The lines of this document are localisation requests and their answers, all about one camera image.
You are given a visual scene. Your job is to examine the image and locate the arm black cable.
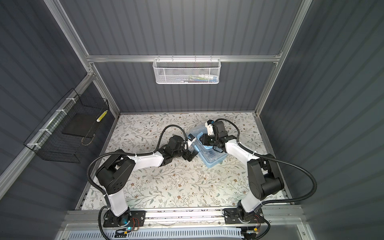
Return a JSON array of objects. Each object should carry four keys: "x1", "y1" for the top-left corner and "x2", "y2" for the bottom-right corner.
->
[
  {"x1": 86, "y1": 124, "x2": 188, "y2": 240},
  {"x1": 215, "y1": 118, "x2": 318, "y2": 206}
]

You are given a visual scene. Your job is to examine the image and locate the items in white basket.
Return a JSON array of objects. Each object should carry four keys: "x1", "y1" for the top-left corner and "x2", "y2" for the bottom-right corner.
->
[{"x1": 179, "y1": 74, "x2": 219, "y2": 84}]

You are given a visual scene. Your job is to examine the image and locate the white perforated front panel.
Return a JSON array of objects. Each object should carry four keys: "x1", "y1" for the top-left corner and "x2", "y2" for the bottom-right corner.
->
[{"x1": 67, "y1": 227, "x2": 245, "y2": 240}]

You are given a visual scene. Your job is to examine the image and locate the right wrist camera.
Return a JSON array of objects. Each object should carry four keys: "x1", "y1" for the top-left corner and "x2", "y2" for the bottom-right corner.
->
[{"x1": 205, "y1": 120, "x2": 215, "y2": 136}]

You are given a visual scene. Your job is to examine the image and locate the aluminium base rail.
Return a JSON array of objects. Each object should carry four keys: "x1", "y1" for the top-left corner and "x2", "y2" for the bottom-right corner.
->
[{"x1": 60, "y1": 205, "x2": 308, "y2": 231}]

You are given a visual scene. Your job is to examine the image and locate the yellow green marker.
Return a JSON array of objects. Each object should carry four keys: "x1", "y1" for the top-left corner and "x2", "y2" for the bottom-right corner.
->
[{"x1": 97, "y1": 110, "x2": 108, "y2": 123}]

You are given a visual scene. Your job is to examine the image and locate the light blue plastic toolbox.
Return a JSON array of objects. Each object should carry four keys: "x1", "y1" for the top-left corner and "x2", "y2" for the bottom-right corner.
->
[{"x1": 189, "y1": 124, "x2": 228, "y2": 168}]

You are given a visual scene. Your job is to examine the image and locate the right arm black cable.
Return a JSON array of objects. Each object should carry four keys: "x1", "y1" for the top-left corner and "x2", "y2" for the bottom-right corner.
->
[{"x1": 215, "y1": 118, "x2": 318, "y2": 206}]

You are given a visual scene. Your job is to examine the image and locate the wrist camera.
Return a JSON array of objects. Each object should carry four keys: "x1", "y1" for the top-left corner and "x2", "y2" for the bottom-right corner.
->
[
  {"x1": 187, "y1": 134, "x2": 196, "y2": 146},
  {"x1": 205, "y1": 120, "x2": 215, "y2": 136}
]

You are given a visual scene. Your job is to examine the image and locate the black pad in basket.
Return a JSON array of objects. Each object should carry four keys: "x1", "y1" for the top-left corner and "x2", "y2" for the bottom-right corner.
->
[{"x1": 62, "y1": 114, "x2": 101, "y2": 139}]

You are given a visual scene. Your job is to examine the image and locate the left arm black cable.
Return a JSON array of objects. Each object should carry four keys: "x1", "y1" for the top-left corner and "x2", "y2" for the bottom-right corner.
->
[{"x1": 86, "y1": 124, "x2": 188, "y2": 240}]

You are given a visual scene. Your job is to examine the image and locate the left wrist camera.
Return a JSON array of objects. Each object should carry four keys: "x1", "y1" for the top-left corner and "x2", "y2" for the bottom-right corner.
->
[{"x1": 187, "y1": 134, "x2": 196, "y2": 146}]

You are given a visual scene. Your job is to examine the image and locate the white wire mesh basket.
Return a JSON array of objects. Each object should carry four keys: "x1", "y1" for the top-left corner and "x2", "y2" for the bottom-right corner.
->
[{"x1": 153, "y1": 60, "x2": 222, "y2": 85}]

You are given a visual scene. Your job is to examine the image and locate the black wire basket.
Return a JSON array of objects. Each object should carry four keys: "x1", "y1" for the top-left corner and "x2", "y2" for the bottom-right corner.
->
[{"x1": 24, "y1": 89, "x2": 109, "y2": 164}]

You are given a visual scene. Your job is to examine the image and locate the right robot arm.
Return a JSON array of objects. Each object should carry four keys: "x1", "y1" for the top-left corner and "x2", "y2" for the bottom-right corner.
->
[{"x1": 200, "y1": 119, "x2": 285, "y2": 223}]

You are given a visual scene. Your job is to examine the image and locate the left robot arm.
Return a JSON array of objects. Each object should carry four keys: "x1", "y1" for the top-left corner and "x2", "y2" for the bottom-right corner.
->
[{"x1": 96, "y1": 134, "x2": 198, "y2": 229}]

